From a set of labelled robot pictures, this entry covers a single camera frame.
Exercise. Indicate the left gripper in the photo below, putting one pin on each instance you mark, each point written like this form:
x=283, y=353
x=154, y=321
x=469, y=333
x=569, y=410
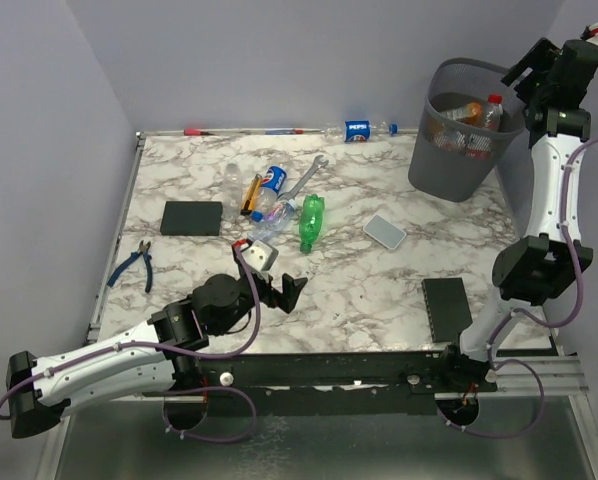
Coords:
x=290, y=291

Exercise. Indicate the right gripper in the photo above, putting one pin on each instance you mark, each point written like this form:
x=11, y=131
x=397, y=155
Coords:
x=540, y=58

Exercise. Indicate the red green label water bottle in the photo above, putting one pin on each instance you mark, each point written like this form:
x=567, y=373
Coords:
x=491, y=112

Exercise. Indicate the green plastic bottle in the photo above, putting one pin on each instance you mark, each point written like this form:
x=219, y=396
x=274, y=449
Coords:
x=310, y=222

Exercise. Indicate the large orange label bottle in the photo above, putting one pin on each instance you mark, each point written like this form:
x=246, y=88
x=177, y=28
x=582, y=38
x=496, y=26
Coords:
x=459, y=115

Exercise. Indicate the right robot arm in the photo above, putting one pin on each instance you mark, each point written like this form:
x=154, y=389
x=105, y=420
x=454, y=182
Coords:
x=550, y=256

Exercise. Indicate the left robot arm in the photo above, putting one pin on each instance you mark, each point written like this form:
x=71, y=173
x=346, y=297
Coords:
x=147, y=358

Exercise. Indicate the grey mesh waste bin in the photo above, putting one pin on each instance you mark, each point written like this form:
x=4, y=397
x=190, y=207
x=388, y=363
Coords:
x=451, y=159

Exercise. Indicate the clear bottle purple label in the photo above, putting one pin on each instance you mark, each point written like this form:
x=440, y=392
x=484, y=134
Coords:
x=274, y=222

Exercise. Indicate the Pepsi bottle blue label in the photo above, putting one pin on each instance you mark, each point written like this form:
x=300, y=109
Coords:
x=268, y=192

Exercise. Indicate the grey white rectangular pad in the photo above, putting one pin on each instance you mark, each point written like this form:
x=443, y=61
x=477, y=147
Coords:
x=384, y=232

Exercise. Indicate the black box left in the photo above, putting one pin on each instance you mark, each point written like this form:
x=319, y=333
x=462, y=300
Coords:
x=191, y=218

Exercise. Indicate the clear empty bottle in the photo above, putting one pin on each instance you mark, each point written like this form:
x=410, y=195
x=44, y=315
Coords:
x=233, y=186

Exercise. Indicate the silver open-end wrench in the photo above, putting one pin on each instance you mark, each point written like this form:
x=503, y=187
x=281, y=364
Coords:
x=319, y=162

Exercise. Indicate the black notebook right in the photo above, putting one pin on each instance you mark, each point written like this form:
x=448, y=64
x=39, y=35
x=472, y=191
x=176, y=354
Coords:
x=447, y=308

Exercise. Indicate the Pepsi bottle at back edge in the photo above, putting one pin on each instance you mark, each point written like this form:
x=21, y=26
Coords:
x=359, y=131

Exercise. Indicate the blue handled screwdriver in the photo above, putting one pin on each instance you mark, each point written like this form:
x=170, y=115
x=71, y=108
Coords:
x=288, y=131

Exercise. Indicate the red handled screwdriver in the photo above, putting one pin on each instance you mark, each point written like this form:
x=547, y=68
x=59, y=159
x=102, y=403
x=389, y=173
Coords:
x=198, y=132

